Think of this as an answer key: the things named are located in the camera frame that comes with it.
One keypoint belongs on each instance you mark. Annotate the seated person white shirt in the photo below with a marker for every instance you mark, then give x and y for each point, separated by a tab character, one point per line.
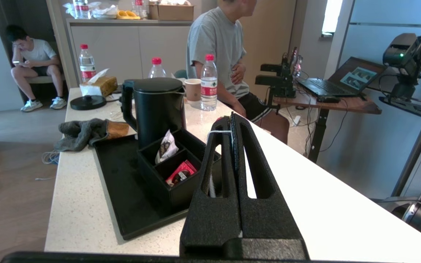
35	54

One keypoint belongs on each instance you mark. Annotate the brown cardboard box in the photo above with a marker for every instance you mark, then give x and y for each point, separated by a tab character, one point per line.
172	11

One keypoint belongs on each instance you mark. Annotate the brown wooden table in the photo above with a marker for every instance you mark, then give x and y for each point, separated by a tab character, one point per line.
360	106

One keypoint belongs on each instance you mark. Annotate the yellow curved item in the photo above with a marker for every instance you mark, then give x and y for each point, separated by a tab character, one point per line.
128	15

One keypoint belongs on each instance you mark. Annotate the white tea bag packet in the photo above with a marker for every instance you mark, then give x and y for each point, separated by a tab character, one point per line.
166	146

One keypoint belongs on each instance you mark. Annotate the black camera on stand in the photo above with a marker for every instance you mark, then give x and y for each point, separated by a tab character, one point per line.
408	54

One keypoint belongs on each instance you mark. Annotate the white plastic bags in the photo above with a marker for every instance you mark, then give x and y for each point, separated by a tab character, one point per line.
101	11

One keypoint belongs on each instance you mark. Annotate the red drink packet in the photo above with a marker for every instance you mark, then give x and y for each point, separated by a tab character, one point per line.
181	173

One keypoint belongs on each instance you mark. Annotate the black serving tray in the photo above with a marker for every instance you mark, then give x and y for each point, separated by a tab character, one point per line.
122	182

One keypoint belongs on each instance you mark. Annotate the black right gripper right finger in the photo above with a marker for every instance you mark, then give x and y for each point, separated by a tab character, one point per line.
269	219

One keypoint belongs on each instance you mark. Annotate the black jointed control arm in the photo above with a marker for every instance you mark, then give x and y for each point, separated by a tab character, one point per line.
281	78

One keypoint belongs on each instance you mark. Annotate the black electric kettle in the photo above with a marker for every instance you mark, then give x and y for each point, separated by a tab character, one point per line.
157	109

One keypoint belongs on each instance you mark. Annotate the grey cloth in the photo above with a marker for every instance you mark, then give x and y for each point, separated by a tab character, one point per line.
79	133

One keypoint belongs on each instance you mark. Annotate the black laptop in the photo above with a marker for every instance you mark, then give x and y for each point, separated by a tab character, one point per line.
349	78

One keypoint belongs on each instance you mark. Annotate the black round kettle base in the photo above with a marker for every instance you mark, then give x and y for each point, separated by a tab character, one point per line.
88	103

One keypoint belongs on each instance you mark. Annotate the yellow tissue pack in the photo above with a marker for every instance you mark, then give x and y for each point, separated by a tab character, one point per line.
101	86

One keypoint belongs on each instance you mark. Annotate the black framed window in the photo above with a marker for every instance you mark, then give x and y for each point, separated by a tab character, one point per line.
333	14

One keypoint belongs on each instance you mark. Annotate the grey sideboard cabinet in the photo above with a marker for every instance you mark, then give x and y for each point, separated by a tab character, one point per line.
130	51

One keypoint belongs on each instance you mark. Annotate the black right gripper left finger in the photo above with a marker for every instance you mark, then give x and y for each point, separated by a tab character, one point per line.
210	219

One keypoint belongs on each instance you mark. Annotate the black organizer box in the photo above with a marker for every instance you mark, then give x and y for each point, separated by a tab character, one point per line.
181	193

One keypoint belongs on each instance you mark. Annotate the clear red-labelled bottle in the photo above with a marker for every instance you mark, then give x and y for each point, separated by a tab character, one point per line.
80	9

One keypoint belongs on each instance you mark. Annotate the clear red-capped water bottle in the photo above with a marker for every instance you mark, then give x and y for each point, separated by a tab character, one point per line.
209	84
156	69
87	65

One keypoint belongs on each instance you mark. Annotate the black platform stand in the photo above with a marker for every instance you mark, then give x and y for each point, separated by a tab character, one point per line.
415	109

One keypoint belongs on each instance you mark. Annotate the man in grey shirt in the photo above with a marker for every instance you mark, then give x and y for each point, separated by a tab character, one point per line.
217	40

